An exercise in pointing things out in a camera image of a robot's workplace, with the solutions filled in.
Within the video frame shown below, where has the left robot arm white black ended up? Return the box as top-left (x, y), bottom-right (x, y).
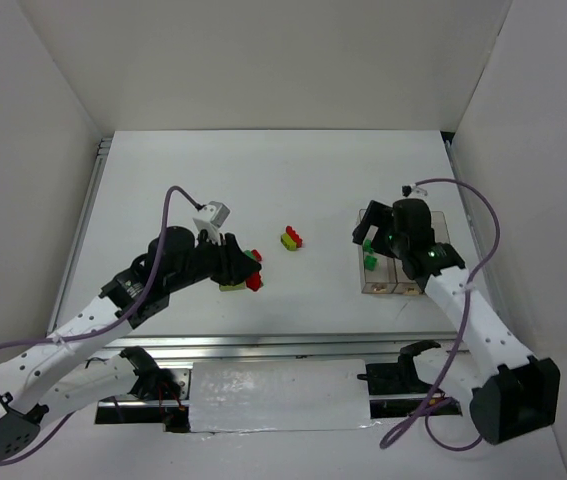
top-left (0, 227), bottom-right (261, 466)

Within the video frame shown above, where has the clear container left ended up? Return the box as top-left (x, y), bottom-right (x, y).
top-left (357, 208), bottom-right (397, 295)

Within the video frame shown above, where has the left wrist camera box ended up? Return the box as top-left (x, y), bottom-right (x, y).
top-left (193, 201), bottom-right (230, 238)

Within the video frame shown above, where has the red curved lego with lime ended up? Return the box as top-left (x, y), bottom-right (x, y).
top-left (280, 225), bottom-right (303, 251)

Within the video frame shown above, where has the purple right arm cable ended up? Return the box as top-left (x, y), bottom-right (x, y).
top-left (379, 178), bottom-right (502, 452)

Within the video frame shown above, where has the white foam cover panel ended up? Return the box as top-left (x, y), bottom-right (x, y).
top-left (189, 359), bottom-right (372, 433)

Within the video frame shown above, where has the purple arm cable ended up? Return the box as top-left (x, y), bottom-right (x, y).
top-left (0, 185), bottom-right (209, 466)
top-left (379, 178), bottom-right (502, 452)

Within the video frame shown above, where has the clear container right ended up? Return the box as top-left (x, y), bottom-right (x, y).
top-left (430, 211), bottom-right (450, 244)

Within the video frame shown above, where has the clear container middle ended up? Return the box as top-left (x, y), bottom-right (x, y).
top-left (386, 208), bottom-right (424, 296)

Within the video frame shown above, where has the lime green lego brick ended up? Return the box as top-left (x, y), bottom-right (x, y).
top-left (219, 282), bottom-right (246, 292)

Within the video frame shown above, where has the green lego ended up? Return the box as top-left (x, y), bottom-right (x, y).
top-left (363, 255), bottom-right (378, 271)
top-left (243, 249), bottom-right (262, 263)

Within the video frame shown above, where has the small green lego cube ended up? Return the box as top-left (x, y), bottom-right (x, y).
top-left (362, 239), bottom-right (375, 255)

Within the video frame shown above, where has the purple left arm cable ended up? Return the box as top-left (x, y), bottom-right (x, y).
top-left (0, 185), bottom-right (209, 466)

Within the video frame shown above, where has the clear container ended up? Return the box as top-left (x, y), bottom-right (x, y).
top-left (430, 211), bottom-right (450, 244)
top-left (386, 208), bottom-right (424, 296)
top-left (357, 208), bottom-right (397, 295)

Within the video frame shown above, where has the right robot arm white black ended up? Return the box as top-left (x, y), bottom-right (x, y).
top-left (352, 198), bottom-right (560, 445)

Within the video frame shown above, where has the red long lego brick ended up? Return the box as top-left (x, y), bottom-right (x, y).
top-left (245, 271), bottom-right (264, 292)

